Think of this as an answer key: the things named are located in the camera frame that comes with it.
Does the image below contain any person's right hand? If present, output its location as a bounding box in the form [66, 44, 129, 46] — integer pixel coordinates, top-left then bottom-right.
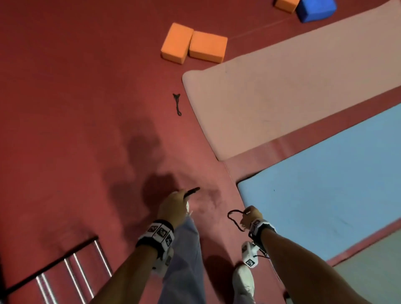
[239, 205, 264, 230]

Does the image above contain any person's left hand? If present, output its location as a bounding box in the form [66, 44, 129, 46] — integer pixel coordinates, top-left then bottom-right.
[156, 190, 190, 229]

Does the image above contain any light blue yoga mat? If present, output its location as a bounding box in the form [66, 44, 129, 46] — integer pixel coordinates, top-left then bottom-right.
[237, 103, 401, 262]

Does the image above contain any peach yoga mat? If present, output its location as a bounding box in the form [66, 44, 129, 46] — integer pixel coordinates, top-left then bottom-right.
[182, 0, 401, 162]

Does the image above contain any green yoga mat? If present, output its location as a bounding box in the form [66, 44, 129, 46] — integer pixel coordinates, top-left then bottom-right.
[333, 238, 401, 304]

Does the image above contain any person's right forearm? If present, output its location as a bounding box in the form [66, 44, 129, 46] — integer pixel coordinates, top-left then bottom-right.
[261, 228, 370, 304]

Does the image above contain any person's left forearm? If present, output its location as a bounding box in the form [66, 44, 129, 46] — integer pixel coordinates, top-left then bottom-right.
[89, 246, 157, 304]

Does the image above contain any black wristband with marker tags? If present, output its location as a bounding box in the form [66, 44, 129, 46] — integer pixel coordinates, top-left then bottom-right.
[248, 218, 277, 254]
[135, 219, 175, 259]

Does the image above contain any black metal mat rack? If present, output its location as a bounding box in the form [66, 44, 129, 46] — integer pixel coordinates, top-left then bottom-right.
[0, 236, 113, 304]

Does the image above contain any black cable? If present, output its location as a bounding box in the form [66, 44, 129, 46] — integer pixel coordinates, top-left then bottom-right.
[254, 253, 284, 284]

